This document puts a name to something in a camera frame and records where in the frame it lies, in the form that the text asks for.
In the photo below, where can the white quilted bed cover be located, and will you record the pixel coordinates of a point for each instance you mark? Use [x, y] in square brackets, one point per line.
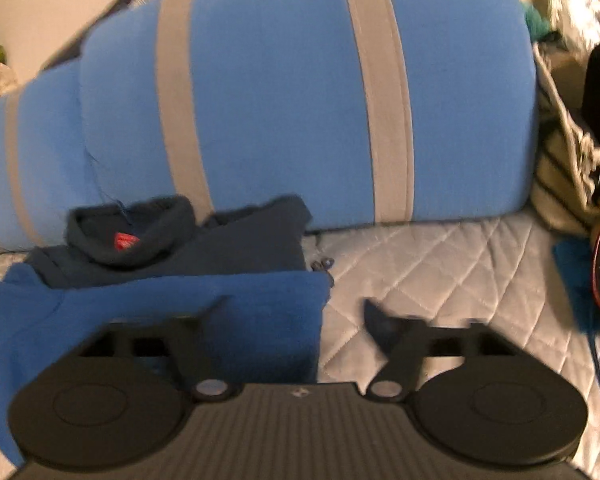
[460, 270]

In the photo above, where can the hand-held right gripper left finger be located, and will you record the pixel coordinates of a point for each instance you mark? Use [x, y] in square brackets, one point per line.
[207, 327]

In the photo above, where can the dark cloth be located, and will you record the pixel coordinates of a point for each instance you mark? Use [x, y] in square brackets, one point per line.
[97, 25]

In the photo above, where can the large blue grey-striped pillow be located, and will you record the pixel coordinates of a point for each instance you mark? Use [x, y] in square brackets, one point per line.
[290, 100]

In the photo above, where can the navy hooded sweatshirt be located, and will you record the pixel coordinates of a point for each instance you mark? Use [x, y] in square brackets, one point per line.
[220, 250]

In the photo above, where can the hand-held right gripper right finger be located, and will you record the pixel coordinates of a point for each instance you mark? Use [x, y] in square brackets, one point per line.
[387, 327]

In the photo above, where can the striped fabric bag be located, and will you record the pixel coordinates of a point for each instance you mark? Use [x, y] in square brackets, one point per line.
[562, 170]

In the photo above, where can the blue sweatshirt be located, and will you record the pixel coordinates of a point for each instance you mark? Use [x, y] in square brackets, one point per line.
[145, 305]

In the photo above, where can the teal cloth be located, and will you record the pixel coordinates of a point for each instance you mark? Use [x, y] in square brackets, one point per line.
[536, 21]

